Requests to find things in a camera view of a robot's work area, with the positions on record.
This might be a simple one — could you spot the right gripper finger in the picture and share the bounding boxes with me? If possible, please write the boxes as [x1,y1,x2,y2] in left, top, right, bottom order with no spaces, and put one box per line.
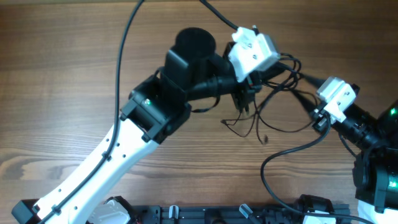
[300,73,326,89]
[292,90,319,117]

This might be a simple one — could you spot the black usb cable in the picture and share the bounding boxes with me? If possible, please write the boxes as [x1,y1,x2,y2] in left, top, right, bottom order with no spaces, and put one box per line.
[220,52,318,146]

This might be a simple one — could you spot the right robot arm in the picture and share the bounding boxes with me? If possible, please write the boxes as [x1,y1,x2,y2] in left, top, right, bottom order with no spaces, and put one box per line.
[294,75,397,223]

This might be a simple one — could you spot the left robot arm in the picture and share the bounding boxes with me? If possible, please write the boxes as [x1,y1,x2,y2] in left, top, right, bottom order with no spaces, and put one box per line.
[12,27,280,223]

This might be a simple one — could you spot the right black camera cable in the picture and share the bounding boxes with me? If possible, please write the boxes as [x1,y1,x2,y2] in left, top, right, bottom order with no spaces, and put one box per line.
[260,114,374,224]

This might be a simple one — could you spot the black camera cable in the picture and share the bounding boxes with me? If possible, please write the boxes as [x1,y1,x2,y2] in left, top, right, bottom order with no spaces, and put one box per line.
[37,0,239,224]
[260,114,374,224]

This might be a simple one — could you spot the left black camera cable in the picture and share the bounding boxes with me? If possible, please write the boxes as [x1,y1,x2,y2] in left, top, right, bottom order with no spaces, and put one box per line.
[37,0,239,224]

